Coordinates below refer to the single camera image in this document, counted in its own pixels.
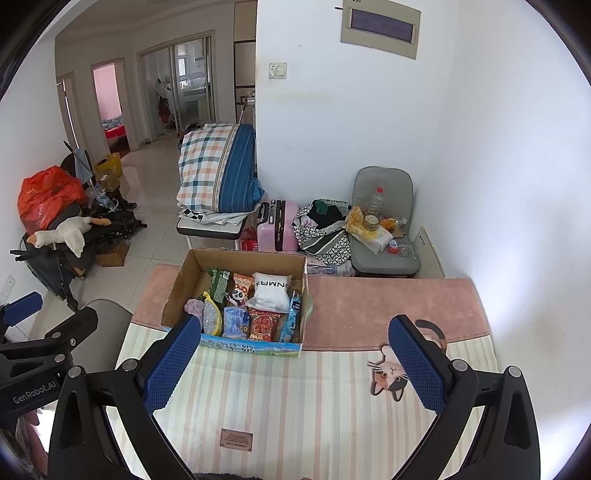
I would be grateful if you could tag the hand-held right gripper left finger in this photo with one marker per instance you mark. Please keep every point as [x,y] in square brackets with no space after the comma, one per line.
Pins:
[173,364]

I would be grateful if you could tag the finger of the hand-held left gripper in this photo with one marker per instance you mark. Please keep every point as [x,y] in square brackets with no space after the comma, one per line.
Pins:
[23,307]
[74,327]

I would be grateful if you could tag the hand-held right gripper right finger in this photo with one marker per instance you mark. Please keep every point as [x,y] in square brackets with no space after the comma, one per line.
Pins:
[418,364]

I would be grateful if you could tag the yellow bagged steel scrubber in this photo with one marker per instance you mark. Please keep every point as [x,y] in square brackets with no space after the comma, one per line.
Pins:
[211,318]

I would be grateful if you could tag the light blue tissue pack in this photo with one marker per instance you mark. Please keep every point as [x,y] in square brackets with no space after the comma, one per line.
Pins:
[235,321]

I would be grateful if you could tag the green snack packet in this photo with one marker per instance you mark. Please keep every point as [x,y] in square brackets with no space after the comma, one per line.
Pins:
[218,284]

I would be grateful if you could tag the red snack packet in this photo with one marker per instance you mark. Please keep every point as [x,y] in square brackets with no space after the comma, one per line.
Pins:
[263,325]

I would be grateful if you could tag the orange panda snack packet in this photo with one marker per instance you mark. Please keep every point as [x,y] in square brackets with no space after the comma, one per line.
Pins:
[240,281]

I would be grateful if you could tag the white pillow pack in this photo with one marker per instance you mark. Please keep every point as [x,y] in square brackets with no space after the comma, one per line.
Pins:
[270,295]

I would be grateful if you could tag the slim blue wipes packet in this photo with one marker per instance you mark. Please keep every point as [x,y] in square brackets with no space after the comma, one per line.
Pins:
[291,323]

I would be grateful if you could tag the black stroller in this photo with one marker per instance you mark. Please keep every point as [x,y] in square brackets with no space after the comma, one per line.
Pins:
[51,267]

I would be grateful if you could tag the small brown cardboard box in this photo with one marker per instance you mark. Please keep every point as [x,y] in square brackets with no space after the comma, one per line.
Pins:
[113,254]

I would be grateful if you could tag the white goose plush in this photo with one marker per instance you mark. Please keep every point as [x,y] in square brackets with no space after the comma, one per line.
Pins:
[69,233]

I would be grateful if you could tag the brown mat label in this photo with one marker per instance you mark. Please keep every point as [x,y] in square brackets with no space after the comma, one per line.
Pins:
[237,440]

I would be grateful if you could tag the striped pink cat table mat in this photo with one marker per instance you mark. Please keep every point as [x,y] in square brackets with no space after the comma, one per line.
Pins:
[323,392]

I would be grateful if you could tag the orange plastic bag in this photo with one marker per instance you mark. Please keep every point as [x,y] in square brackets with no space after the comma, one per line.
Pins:
[46,198]

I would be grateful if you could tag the white leaning panel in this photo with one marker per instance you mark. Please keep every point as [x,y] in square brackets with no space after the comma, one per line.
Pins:
[431,254]

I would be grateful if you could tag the yellow wrapped package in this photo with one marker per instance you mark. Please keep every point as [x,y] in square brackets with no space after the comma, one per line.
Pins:
[369,233]

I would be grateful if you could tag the black white patterned bag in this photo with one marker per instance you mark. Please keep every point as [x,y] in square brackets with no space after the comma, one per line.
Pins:
[323,249]

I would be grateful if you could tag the yellow paper bag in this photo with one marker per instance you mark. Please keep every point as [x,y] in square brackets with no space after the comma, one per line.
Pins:
[110,165]

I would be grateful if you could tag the clear plastic bottle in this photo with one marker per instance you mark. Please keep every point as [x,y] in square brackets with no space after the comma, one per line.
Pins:
[376,201]

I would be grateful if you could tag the pink suitcase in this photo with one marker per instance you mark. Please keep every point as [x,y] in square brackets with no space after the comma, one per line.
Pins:
[281,226]

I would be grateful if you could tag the cluttered grey cushioned chair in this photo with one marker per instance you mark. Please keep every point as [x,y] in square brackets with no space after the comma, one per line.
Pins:
[383,177]

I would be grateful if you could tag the plaid and blue quilt bundle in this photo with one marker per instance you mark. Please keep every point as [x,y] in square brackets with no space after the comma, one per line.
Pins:
[207,157]

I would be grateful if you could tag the wall power outlet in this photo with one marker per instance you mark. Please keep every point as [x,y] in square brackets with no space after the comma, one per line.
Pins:
[9,285]

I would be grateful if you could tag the wall light switch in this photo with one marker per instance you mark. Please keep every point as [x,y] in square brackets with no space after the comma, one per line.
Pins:
[278,70]

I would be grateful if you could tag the grey wall electrical panel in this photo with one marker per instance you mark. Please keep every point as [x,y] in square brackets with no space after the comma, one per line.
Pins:
[381,27]

